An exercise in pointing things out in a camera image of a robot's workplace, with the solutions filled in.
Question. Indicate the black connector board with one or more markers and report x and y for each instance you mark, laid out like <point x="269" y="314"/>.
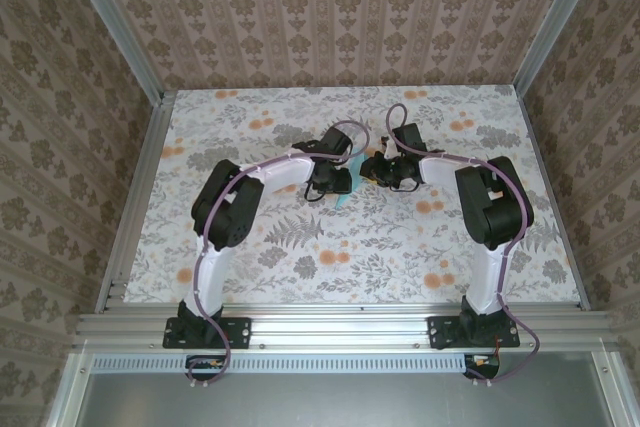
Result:
<point x="482" y="369"/>
<point x="200" y="364"/>

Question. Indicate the light blue paper sheet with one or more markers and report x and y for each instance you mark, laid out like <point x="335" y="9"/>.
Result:
<point x="341" y="202"/>

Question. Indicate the aluminium table side rail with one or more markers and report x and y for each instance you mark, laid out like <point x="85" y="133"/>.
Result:
<point x="554" y="197"/>
<point x="140" y="197"/>

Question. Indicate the aluminium cross beam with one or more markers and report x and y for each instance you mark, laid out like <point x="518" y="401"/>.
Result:
<point x="340" y="327"/>

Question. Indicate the aluminium lower frame rail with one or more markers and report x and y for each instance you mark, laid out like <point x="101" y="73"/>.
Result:
<point x="67" y="397"/>
<point x="617" y="387"/>

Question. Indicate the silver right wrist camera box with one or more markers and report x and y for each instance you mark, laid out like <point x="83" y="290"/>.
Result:
<point x="388" y="147"/>

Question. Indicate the floral patterned table cover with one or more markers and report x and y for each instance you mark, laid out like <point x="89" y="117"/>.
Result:
<point x="350" y="277"/>

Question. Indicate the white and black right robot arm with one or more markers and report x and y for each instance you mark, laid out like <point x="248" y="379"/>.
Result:
<point x="485" y="277"/>

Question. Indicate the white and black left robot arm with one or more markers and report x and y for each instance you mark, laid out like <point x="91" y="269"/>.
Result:
<point x="212" y="277"/>

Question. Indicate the grey metal panel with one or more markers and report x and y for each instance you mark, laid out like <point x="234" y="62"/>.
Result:
<point x="350" y="402"/>

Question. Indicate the aluminium corner post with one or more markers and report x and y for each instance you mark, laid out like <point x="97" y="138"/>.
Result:
<point x="119" y="27"/>
<point x="556" y="22"/>

